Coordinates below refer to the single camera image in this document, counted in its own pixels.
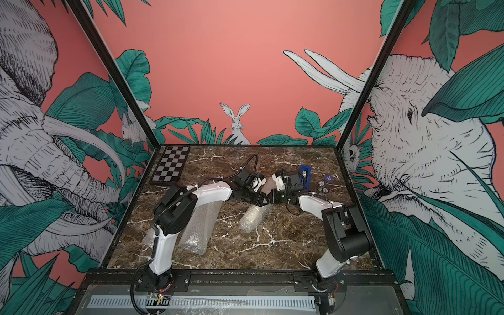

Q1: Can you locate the bubble wrap pile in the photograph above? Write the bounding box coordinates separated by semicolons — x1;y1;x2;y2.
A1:
240;177;276;233

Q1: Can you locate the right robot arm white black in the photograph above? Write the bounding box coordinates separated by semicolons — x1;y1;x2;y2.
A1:
268;171;371;278

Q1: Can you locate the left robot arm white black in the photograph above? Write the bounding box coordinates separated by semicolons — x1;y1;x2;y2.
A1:
148;154;269;277

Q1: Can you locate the blue tape dispenser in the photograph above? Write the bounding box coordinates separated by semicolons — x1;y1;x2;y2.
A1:
300;165;311;186

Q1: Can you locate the black white chessboard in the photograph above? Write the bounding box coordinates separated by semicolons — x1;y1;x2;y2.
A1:
150;146;190;185

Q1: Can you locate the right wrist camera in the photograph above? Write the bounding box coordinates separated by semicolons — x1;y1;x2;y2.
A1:
272;174;286;191

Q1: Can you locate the black front mounting rail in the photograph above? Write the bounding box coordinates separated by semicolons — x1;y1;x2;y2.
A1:
79;269;400;293

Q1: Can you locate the white slotted cable duct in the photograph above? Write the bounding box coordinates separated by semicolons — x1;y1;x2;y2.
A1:
87;295;316;311

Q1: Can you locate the right black frame post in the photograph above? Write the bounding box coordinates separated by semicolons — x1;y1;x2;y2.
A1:
336;0;417;153

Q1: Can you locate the black frame post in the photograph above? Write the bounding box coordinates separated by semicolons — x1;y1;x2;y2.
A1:
66;0;161;149
336;0;417;153

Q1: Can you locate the left black frame post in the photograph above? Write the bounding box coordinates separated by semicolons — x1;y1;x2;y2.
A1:
66;0;161;149

